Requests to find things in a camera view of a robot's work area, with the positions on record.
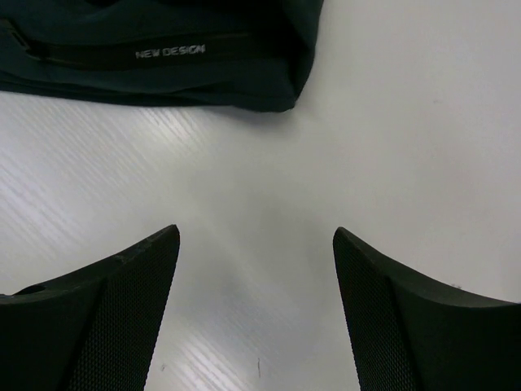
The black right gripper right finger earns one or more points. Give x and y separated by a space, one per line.
411 332

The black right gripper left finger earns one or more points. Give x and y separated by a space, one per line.
94 328

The dark navy shorts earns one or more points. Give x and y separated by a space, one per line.
254 55

